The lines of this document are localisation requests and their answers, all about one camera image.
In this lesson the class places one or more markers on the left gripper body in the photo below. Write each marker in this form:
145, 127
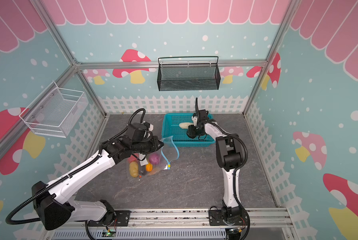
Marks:
146, 146

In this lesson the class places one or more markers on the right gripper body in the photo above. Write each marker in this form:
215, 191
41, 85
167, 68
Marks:
192, 131

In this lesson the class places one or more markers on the white radish toy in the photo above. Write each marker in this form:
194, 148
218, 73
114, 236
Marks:
185, 125

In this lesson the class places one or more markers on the red pepper toy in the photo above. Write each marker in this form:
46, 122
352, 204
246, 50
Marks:
132, 158

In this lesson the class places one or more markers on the purple onion toy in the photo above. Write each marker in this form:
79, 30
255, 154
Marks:
155, 159

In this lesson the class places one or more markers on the yellow potato toy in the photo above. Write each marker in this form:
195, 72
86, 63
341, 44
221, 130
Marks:
134, 169

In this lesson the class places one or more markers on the clear zip top bag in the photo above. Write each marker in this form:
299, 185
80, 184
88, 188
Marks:
169, 153

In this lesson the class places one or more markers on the orange carrot toy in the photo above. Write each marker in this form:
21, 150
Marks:
149, 167

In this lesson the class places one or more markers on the teal plastic basket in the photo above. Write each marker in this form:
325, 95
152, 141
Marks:
171, 127

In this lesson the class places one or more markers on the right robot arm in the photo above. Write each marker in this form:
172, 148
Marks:
231, 155

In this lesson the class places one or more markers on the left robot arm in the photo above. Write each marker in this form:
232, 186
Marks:
51, 203

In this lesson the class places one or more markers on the black mesh wall basket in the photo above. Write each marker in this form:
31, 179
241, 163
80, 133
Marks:
195, 73

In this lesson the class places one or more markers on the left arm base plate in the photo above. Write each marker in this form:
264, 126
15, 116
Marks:
117, 218

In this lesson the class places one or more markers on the white wire wall basket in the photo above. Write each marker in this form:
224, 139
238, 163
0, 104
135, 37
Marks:
55, 112

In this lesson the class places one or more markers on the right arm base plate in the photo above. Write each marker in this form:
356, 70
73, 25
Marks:
218, 218

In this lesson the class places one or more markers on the aluminium front rail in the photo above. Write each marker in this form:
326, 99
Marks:
198, 218

